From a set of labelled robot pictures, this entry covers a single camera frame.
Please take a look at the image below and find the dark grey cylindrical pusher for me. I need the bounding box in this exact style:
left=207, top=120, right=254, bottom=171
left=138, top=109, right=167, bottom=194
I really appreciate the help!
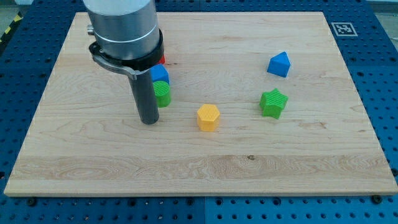
left=129, top=70, right=159, bottom=124

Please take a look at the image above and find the yellow hexagon block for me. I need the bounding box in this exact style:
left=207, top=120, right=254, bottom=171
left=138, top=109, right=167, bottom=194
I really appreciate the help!
left=197, top=104, right=220, bottom=132

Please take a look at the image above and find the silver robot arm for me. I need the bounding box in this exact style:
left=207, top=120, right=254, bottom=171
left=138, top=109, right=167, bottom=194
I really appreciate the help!
left=83, top=0, right=164, bottom=124

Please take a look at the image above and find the green star block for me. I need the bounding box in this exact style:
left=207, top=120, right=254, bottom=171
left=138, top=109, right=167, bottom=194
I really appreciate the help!
left=259, top=88, right=289, bottom=119

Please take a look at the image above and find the green cylinder block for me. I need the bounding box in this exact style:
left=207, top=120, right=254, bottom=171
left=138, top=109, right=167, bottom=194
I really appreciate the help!
left=153, top=81, right=171, bottom=108

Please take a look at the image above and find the blue cube block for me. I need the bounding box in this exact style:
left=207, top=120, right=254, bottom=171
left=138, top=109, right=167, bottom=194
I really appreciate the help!
left=150, top=64, right=170, bottom=84

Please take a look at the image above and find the red block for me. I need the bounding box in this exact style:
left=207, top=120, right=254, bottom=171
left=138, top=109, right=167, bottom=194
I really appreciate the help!
left=158, top=55, right=165, bottom=64

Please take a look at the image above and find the wooden board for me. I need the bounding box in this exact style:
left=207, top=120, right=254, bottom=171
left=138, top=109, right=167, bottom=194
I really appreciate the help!
left=4, top=12, right=397, bottom=197

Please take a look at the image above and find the blue triangular block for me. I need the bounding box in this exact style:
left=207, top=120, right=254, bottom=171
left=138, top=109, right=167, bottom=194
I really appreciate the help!
left=267, top=52, right=290, bottom=78

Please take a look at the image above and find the black board clamp bolt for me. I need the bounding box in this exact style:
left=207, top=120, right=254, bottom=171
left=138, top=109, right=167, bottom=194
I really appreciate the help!
left=26, top=197, right=37, bottom=207
left=371, top=195, right=383, bottom=205

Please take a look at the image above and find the white fiducial marker tag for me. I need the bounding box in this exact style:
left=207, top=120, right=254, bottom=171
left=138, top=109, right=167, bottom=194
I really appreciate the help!
left=331, top=22, right=358, bottom=37

